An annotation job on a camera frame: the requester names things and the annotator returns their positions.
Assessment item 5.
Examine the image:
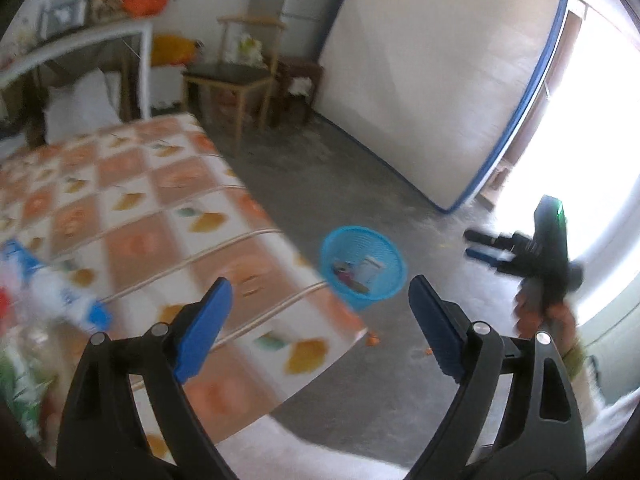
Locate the grey refrigerator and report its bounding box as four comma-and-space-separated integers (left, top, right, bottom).
255, 0, 363, 61

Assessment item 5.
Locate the tiled pattern table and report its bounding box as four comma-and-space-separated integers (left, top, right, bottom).
0, 112, 371, 466

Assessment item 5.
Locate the person's right hand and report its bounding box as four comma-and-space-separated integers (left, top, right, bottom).
515, 287, 576, 354

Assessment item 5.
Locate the steel pot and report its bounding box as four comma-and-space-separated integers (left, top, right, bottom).
42, 0, 88, 36

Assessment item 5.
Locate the white mattress blue edge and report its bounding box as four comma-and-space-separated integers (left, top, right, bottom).
317, 0, 571, 213

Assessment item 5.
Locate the blue mesh wastebasket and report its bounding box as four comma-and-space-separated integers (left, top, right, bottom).
320, 226, 407, 312

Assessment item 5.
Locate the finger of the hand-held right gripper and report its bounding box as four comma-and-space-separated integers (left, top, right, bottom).
464, 229, 514, 251
465, 248, 517, 274

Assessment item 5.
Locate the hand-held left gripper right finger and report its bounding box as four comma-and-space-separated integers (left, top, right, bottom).
407, 275, 587, 480

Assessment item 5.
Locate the wooden chair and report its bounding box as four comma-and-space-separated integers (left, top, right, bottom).
181, 16, 288, 143

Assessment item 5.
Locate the white sack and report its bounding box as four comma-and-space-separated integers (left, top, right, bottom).
42, 70, 123, 143

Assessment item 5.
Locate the white long table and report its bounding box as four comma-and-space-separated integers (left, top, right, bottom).
0, 17, 153, 121

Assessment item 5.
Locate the green label plastic bottle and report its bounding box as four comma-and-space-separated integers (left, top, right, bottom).
0, 340, 58, 441

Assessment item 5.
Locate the dark wooden stool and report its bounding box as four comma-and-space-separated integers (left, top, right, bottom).
272, 55, 325, 128

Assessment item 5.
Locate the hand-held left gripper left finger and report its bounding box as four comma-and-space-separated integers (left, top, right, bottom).
55, 276, 238, 480

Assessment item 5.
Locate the white bag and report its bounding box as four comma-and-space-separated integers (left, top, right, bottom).
232, 32, 266, 66

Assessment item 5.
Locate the crushed clear bottle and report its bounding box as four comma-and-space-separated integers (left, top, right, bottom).
30, 262, 113, 333

